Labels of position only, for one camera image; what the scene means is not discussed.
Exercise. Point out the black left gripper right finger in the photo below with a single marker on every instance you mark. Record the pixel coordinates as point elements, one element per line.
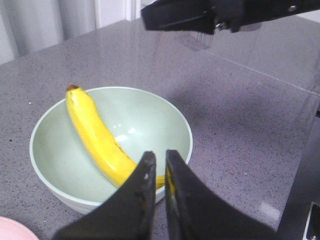
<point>194,212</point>

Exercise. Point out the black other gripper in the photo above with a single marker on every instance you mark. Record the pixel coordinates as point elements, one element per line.
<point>205,16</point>

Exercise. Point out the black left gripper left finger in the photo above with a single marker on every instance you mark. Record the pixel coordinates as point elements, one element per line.
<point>126,215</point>

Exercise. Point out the yellow banana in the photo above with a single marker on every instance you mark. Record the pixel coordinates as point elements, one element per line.
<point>107,154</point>

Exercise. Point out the light green bowl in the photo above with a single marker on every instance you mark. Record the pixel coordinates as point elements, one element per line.
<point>139,120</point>

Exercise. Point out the pink plate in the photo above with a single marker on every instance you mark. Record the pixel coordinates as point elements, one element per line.
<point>13,230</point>

